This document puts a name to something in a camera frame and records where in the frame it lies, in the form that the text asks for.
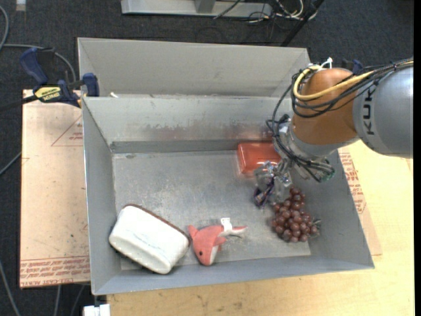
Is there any orange-red flat block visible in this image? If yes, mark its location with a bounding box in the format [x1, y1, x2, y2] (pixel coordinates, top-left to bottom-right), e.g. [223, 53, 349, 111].
[235, 142, 283, 178]

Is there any black cylinder on white bracket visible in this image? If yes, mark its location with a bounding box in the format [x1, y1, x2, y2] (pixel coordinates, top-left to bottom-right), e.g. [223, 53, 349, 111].
[276, 113, 292, 137]

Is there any white block with brown base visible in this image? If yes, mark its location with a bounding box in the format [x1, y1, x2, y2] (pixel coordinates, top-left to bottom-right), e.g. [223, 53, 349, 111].
[108, 203, 191, 275]

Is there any brown cardboard board, red print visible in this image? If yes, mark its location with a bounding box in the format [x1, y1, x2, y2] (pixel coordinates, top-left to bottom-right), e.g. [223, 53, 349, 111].
[19, 89, 384, 290]

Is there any pink toy dolphin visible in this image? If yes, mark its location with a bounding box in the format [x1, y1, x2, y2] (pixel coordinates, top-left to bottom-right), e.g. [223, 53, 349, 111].
[187, 217, 249, 267]

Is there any grey metal bin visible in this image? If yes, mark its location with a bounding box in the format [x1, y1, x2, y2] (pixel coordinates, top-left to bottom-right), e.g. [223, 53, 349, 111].
[77, 37, 376, 296]

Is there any dark red grape bunch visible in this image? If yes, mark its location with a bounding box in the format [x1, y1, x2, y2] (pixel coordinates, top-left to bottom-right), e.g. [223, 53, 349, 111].
[270, 186, 322, 244]

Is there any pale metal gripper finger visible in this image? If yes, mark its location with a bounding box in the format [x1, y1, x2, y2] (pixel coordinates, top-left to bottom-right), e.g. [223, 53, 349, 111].
[253, 172, 275, 209]
[274, 177, 293, 205]

